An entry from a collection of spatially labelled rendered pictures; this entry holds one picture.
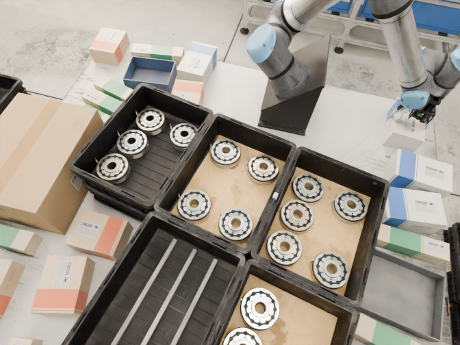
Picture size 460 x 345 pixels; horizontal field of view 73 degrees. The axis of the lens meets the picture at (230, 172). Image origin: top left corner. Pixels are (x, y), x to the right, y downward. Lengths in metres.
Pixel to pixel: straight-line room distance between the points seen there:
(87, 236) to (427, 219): 1.12
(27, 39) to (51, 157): 2.21
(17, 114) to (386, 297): 1.36
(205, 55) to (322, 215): 0.88
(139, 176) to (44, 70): 1.95
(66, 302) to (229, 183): 0.59
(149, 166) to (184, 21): 2.16
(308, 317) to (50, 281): 0.74
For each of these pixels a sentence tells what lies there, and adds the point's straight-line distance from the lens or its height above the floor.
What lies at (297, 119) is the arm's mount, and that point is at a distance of 1.27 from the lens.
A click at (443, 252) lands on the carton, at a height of 0.76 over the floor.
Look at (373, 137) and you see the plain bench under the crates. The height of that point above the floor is 0.70.
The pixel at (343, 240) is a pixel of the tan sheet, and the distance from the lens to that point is 1.03.
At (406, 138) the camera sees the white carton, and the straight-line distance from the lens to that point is 1.40.
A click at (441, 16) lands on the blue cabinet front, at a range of 2.89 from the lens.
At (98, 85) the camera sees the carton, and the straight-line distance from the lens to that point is 1.48.
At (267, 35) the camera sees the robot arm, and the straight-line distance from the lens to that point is 1.11.
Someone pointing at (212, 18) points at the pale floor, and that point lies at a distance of 3.12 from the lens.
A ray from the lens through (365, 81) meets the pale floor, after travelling 2.78.
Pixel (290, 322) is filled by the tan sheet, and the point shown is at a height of 0.83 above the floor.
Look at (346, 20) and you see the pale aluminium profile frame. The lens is 2.81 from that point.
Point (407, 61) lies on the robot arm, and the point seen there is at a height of 1.16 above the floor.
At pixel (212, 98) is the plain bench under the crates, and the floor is 0.70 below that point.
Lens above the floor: 1.74
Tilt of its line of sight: 60 degrees down
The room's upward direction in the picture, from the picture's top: 4 degrees clockwise
